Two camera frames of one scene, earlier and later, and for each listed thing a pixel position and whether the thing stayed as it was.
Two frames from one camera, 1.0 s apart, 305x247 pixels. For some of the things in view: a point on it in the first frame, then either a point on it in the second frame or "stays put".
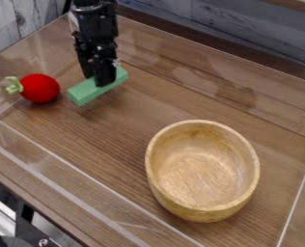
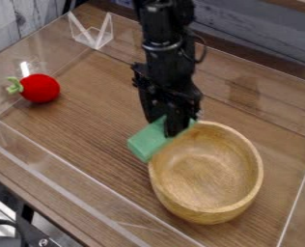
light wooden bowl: (202, 166) stays put
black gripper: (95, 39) → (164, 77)
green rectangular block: (85, 90) → (149, 140)
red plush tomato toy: (37, 88) stays put
